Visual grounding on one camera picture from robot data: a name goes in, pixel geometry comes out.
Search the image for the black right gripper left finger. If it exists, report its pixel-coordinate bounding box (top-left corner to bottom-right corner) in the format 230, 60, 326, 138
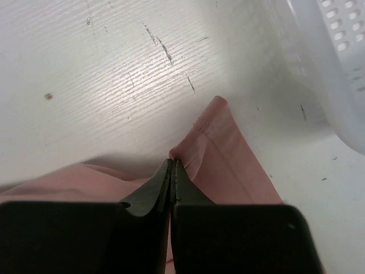
1, 159, 173, 273

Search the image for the pink printed t shirt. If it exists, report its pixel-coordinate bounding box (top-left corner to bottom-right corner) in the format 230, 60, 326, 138
0, 95, 331, 274

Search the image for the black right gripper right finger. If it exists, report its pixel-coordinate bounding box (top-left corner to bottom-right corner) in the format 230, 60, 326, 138
171, 160, 311, 273

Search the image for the white plastic mesh basket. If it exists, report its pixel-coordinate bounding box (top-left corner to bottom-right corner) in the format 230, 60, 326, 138
287, 1, 364, 154

